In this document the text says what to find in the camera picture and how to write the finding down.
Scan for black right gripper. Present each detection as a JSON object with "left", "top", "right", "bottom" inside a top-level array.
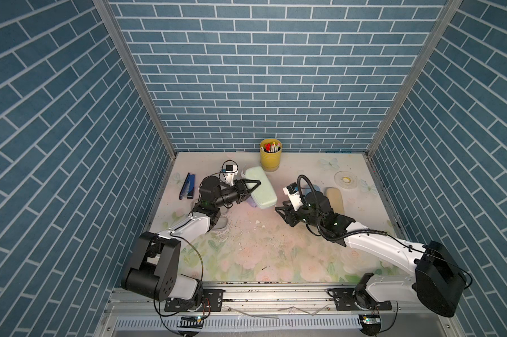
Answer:
[{"left": 274, "top": 200, "right": 323, "bottom": 231}]

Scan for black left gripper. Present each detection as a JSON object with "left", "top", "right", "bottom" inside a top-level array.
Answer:
[{"left": 212, "top": 180, "right": 259, "bottom": 210}]

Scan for grey case front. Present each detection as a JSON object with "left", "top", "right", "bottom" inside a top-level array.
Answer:
[{"left": 241, "top": 167, "right": 277, "bottom": 209}]

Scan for beige zippered umbrella case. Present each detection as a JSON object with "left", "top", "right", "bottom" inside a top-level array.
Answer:
[{"left": 325, "top": 188, "right": 345, "bottom": 215}]

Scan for lilac umbrella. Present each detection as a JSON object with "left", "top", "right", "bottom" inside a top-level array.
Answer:
[{"left": 246, "top": 197, "right": 257, "bottom": 208}]

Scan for grey umbrella case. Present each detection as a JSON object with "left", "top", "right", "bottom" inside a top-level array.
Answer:
[{"left": 212, "top": 216, "right": 228, "bottom": 231}]

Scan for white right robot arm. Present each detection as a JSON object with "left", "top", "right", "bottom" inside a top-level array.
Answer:
[{"left": 275, "top": 190, "right": 468, "bottom": 317}]

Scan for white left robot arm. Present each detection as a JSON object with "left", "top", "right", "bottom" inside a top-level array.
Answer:
[{"left": 121, "top": 176, "right": 262, "bottom": 307}]

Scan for yellow pen cup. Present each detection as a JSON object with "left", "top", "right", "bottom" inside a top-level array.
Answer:
[{"left": 260, "top": 138, "right": 283, "bottom": 172}]

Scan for markers in cup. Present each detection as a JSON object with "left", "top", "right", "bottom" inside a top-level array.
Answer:
[{"left": 261, "top": 142, "right": 281, "bottom": 154}]

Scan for clear tape roll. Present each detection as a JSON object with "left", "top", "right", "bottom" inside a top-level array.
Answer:
[{"left": 334, "top": 171, "right": 358, "bottom": 190}]

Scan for blue black stapler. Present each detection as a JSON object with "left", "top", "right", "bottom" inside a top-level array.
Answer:
[{"left": 179, "top": 173, "right": 195, "bottom": 200}]

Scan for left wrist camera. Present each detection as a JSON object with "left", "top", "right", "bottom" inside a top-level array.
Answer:
[{"left": 219, "top": 163, "right": 239, "bottom": 186}]

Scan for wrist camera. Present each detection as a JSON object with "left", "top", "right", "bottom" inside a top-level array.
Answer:
[
  {"left": 283, "top": 183, "right": 303, "bottom": 211},
  {"left": 219, "top": 163, "right": 239, "bottom": 186}
]

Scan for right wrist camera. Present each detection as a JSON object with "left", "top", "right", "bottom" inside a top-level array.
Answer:
[{"left": 283, "top": 183, "right": 303, "bottom": 211}]

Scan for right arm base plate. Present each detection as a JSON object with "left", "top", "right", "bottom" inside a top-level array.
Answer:
[{"left": 326, "top": 288, "right": 392, "bottom": 311}]

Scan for aluminium front rail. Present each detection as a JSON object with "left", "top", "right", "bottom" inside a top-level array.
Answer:
[{"left": 95, "top": 282, "right": 464, "bottom": 336}]

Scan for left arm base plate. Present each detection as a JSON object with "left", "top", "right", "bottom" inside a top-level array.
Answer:
[{"left": 163, "top": 289, "right": 225, "bottom": 313}]

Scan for aluminium corner post left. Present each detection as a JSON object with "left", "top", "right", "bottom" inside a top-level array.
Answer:
[{"left": 93, "top": 0, "right": 176, "bottom": 161}]

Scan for aluminium corner post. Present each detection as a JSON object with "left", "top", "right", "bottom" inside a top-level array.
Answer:
[
  {"left": 93, "top": 0, "right": 176, "bottom": 161},
  {"left": 365, "top": 0, "right": 463, "bottom": 160}
]

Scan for aluminium corner post right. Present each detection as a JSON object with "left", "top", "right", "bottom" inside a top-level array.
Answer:
[{"left": 365, "top": 0, "right": 463, "bottom": 160}]

